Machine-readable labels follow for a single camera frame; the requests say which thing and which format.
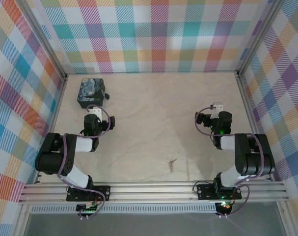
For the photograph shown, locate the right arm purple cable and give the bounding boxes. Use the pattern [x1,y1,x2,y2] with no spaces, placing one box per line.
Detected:
[194,105,265,218]

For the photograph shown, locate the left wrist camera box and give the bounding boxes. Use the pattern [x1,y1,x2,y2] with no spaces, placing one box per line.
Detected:
[87,107,102,121]

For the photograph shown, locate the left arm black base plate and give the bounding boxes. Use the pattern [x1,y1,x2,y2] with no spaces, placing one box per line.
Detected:
[66,185,111,203]

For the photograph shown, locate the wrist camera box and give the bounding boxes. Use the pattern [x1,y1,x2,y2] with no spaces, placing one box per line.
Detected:
[87,107,102,121]
[212,102,223,119]

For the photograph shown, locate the aluminium mounting rail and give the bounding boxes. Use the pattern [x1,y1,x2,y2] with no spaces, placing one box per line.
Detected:
[18,180,289,205]

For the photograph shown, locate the starry night painted box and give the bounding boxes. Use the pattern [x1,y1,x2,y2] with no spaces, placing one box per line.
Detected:
[77,78,106,110]

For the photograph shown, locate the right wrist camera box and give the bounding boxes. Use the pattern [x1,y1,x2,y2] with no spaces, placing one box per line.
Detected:
[212,102,223,119]

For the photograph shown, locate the aluminium frame post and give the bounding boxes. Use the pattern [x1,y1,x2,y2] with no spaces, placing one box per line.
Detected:
[236,0,286,77]
[15,0,68,79]

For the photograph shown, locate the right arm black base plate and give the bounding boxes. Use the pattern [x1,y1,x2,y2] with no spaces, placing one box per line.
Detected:
[196,183,243,200]

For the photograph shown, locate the slotted grey cable duct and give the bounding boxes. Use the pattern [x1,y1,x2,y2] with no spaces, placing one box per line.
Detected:
[30,204,217,214]

